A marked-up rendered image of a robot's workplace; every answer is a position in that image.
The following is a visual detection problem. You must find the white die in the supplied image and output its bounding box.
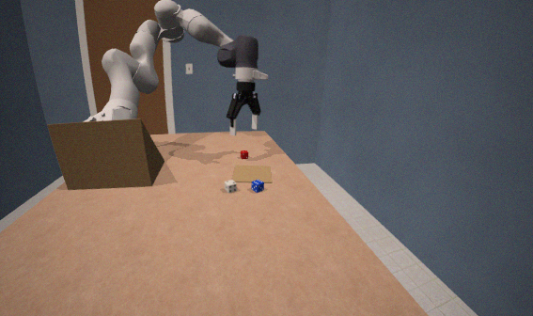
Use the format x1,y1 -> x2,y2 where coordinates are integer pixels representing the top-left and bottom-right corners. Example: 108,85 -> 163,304
225,180 -> 237,193

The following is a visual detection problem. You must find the blue die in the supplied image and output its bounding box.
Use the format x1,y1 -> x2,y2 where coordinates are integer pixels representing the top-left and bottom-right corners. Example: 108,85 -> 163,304
252,180 -> 264,193

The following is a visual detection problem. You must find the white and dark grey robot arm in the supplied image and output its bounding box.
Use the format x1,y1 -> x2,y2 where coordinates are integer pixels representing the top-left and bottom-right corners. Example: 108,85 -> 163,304
85,0 -> 269,121

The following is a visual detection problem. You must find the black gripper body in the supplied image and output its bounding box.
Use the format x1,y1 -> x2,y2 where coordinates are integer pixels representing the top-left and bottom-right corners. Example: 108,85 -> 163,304
237,82 -> 255,104

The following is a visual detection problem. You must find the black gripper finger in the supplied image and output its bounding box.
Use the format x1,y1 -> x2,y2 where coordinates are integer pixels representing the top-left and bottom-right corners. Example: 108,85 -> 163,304
227,93 -> 248,135
248,93 -> 261,130

